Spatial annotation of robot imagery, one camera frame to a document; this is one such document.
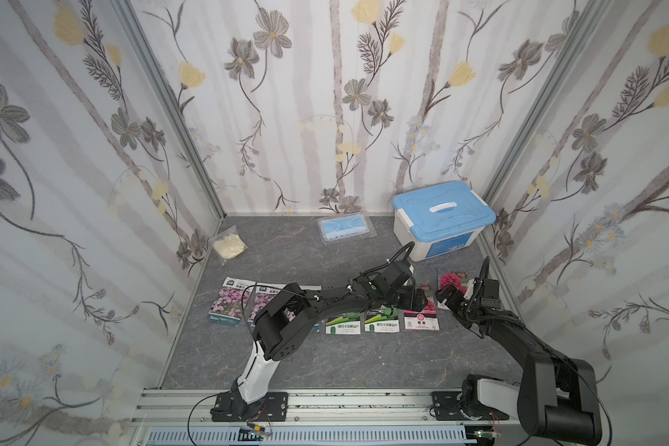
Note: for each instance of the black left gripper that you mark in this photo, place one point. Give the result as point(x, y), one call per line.
point(411, 298)

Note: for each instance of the aluminium corner frame post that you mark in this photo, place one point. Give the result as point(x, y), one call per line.
point(582, 31)
point(167, 99)

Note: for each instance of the bag of blue face masks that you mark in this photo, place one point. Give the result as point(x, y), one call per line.
point(349, 226)

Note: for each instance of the small green gourd seed packet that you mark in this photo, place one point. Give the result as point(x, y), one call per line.
point(383, 320)

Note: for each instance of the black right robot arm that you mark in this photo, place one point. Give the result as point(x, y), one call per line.
point(557, 396)

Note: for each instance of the blue lidded storage box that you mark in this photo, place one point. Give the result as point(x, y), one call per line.
point(440, 219)

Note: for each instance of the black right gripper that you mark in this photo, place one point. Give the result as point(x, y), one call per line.
point(459, 300)

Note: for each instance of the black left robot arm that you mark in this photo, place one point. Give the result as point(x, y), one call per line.
point(282, 326)

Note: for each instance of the aluminium corner frame post right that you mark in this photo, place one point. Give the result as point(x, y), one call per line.
point(582, 31)

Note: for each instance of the bag of cream gloves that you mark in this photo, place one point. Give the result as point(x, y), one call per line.
point(228, 244)

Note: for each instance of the red flower seed packet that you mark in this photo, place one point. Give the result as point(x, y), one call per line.
point(425, 319)

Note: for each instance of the pink label seed packet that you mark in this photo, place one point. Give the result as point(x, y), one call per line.
point(457, 280)

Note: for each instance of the white flower seed packet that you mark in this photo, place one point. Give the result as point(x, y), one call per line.
point(232, 298)
point(264, 294)

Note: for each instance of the aluminium corner frame post left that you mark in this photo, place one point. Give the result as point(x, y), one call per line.
point(167, 99)

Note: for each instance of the large green gourd seed packet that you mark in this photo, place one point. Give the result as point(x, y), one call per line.
point(346, 324)

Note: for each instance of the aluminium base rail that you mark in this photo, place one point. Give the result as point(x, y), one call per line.
point(388, 416)

